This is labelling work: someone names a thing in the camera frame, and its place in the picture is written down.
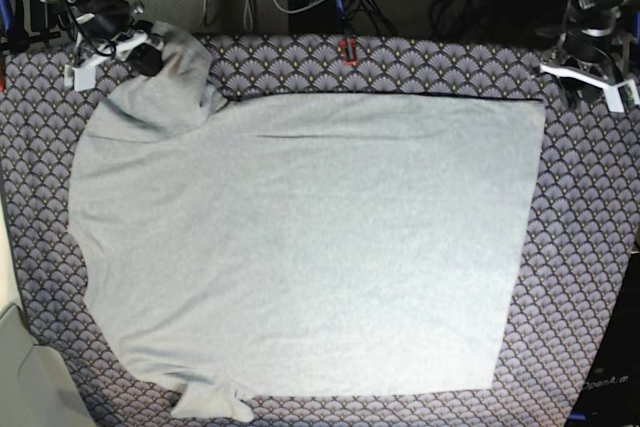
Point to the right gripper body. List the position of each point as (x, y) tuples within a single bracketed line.
[(102, 20)]

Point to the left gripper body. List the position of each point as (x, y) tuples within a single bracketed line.
[(590, 44)]

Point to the light grey T-shirt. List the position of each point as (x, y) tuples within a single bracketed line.
[(335, 244)]

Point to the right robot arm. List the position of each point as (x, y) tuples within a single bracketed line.
[(67, 10)]

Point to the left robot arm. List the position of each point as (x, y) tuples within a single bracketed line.
[(575, 91)]

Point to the fan-patterned grey tablecloth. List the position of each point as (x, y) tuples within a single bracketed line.
[(580, 235)]

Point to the black power adapter box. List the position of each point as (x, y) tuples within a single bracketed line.
[(322, 19)]

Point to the red table clamp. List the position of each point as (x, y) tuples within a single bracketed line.
[(349, 51)]

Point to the black OpenArm base panel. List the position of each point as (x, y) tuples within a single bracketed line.
[(610, 394)]

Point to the white plastic bin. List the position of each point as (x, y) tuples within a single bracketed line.
[(36, 386)]

